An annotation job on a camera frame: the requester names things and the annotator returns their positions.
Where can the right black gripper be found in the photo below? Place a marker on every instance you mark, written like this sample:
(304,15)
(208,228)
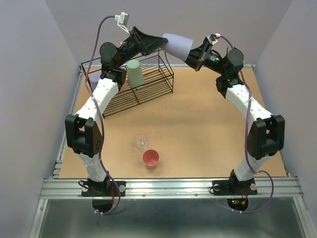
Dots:
(198,55)

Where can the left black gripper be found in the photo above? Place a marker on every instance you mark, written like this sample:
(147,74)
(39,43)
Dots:
(148,43)

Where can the short purple cup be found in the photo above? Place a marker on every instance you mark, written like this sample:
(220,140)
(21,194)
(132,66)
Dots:
(177,46)

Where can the tall green cup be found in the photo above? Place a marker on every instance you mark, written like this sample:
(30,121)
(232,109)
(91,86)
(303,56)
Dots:
(134,73)

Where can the tall pink cup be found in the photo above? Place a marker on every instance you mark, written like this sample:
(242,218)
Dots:
(124,87)

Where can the tall purple cup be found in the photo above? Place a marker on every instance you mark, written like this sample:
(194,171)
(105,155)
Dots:
(94,78)

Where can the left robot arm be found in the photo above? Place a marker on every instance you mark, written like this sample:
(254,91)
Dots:
(85,133)

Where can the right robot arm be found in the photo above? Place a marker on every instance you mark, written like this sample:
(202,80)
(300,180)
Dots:
(264,131)

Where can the clear glass cup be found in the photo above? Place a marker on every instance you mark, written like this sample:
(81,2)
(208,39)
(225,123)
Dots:
(141,141)

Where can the short red cup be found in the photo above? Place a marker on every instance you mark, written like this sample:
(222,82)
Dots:
(150,159)

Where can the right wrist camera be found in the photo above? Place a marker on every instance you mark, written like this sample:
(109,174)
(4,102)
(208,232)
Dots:
(213,38)

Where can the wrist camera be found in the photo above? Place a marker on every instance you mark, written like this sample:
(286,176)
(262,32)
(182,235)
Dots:
(213,38)
(122,21)

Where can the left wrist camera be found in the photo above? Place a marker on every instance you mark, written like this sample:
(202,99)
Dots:
(122,21)

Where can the black wire dish rack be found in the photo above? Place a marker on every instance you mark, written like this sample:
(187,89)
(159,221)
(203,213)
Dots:
(159,81)

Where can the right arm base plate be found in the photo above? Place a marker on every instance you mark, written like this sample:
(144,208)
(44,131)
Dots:
(227,188)

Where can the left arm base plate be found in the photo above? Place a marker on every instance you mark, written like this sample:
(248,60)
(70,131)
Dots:
(102,189)

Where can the aluminium mounting rail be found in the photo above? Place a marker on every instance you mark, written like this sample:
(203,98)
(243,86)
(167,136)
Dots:
(195,188)

